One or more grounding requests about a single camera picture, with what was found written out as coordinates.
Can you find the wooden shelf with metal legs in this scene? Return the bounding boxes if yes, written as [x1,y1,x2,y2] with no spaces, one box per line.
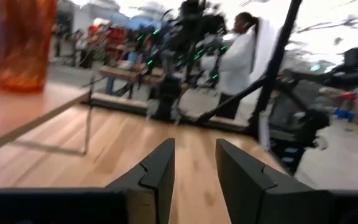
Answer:
[0,68,94,158]

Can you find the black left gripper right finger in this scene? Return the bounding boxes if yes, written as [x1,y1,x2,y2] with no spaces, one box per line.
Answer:
[215,139,332,224]

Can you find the person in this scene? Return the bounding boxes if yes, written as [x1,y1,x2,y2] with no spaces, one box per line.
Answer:
[200,11,276,121]

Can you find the black metal rig frame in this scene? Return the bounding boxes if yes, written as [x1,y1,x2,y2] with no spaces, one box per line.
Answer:
[88,0,304,138]

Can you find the background robot with green lights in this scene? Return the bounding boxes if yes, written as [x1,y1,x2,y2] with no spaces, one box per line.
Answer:
[135,0,229,91]

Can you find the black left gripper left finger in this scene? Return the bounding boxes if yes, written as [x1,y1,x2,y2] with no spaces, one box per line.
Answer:
[106,138,176,224]

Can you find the silver aluminium extrusion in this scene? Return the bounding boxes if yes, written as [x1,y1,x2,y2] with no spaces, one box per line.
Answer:
[257,111,272,152]

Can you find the wooden background workbench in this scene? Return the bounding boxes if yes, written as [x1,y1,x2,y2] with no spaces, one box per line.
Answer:
[99,64,165,96]

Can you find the orange translucent cup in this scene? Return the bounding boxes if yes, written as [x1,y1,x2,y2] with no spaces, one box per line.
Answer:
[0,0,58,93]

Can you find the black mesh office chair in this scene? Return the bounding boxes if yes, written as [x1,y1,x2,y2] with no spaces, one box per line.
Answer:
[268,79,331,147]

